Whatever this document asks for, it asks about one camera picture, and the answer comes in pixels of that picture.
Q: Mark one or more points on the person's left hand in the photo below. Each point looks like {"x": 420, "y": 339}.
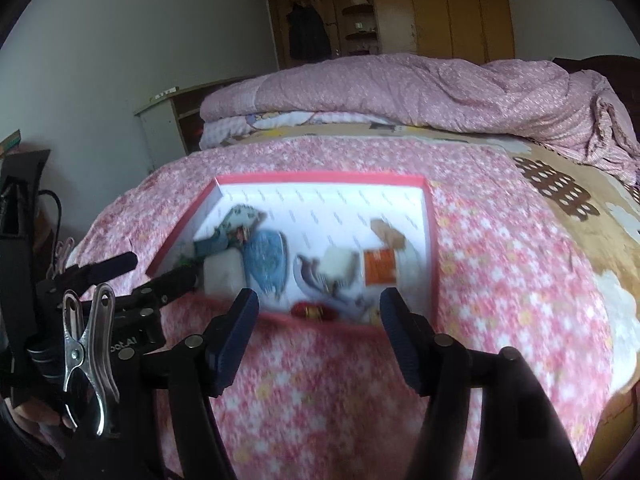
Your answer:
{"x": 32, "y": 414}

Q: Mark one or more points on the large metal spring clip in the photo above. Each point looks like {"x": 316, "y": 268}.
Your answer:
{"x": 92, "y": 360}

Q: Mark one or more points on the white bottle with orange label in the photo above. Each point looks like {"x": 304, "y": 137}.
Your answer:
{"x": 345, "y": 265}

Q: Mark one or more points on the small red item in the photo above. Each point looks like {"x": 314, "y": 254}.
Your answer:
{"x": 312, "y": 311}

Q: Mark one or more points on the white earbud case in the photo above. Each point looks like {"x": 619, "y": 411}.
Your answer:
{"x": 222, "y": 270}

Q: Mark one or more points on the wooden wardrobe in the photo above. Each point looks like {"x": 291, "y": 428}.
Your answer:
{"x": 450, "y": 5}

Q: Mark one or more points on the black stand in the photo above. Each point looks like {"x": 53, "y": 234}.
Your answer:
{"x": 20, "y": 195}

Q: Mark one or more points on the pink dotted quilt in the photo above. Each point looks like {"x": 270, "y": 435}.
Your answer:
{"x": 400, "y": 90}

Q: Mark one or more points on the blue patterned pouch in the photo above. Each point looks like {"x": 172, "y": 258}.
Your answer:
{"x": 265, "y": 260}

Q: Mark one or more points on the pink floral bedsheet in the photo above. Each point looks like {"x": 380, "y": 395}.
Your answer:
{"x": 500, "y": 285}

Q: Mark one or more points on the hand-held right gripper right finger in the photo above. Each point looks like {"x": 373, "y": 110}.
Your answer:
{"x": 400, "y": 345}

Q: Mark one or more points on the grey curved metal item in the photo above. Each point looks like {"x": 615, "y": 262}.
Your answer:
{"x": 307, "y": 271}

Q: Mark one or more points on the dark wooden headboard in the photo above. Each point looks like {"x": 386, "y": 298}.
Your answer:
{"x": 600, "y": 64}

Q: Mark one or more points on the speckled grey-teal pouch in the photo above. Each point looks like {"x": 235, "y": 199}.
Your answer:
{"x": 235, "y": 227}

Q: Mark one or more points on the dark hanging coat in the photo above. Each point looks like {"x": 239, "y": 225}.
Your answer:
{"x": 307, "y": 32}

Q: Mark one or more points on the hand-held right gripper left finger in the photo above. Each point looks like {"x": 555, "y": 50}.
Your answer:
{"x": 235, "y": 340}

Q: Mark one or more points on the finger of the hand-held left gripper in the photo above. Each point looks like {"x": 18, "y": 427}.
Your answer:
{"x": 170, "y": 280}
{"x": 107, "y": 266}

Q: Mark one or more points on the light wooden blocks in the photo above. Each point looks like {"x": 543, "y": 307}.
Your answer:
{"x": 387, "y": 232}

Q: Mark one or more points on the pink box with white lining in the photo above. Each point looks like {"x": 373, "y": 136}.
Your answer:
{"x": 325, "y": 200}

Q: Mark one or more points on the wooden bedside cabinet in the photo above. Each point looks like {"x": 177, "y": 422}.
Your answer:
{"x": 160, "y": 125}

